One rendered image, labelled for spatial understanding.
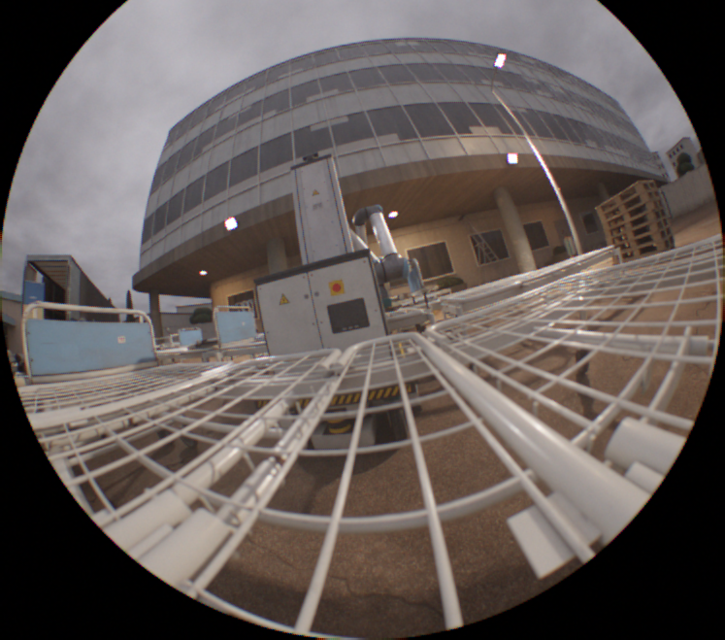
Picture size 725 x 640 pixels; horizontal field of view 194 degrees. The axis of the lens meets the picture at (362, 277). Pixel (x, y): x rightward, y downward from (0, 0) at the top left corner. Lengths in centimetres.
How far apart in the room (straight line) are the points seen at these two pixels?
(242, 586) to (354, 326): 98
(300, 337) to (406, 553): 86
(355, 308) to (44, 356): 133
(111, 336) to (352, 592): 117
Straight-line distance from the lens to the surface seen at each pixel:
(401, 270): 143
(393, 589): 63
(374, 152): 636
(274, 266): 661
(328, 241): 139
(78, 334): 113
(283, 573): 71
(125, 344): 120
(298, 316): 92
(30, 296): 1095
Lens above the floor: 60
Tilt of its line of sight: 8 degrees up
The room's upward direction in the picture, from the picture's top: 13 degrees counter-clockwise
